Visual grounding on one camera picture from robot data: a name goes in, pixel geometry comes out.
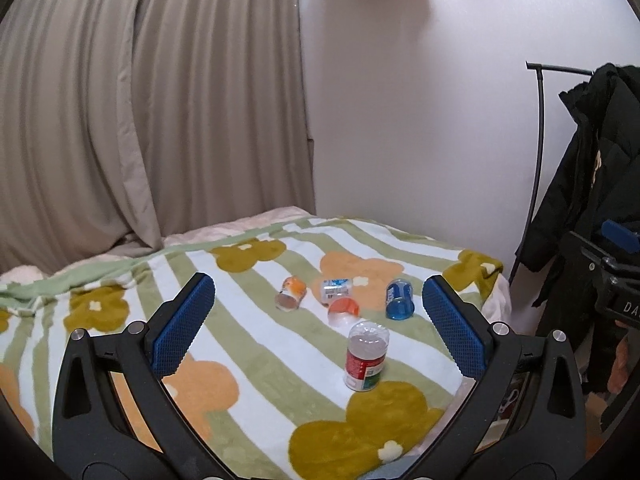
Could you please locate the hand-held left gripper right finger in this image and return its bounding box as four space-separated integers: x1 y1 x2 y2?
422 274 589 480

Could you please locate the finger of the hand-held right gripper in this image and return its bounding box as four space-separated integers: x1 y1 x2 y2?
601 219 640 254

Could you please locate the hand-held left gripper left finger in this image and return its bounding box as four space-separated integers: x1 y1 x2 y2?
51 272 223 480

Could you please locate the blue plastic cup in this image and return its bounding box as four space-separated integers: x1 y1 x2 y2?
385 278 415 320

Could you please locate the red label plastic cup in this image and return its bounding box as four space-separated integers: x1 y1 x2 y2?
343 320 390 392

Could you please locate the orange label cup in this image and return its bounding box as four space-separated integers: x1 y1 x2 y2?
274 275 307 310

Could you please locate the clear cup with orange band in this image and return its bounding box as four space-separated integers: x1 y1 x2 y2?
327 296 362 330

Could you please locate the white blue label cup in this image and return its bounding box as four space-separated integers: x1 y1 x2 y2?
320 276 354 306

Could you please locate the black coat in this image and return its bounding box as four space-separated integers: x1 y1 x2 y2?
515 62 640 433

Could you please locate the pink bedding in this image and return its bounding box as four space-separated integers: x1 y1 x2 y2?
0 206 317 286

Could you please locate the floral striped blanket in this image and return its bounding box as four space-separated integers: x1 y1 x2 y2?
0 216 505 480

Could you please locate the black clothes rack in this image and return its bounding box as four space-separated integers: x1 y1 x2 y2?
509 61 596 286

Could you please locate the beige curtain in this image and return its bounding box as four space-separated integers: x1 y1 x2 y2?
0 0 317 281

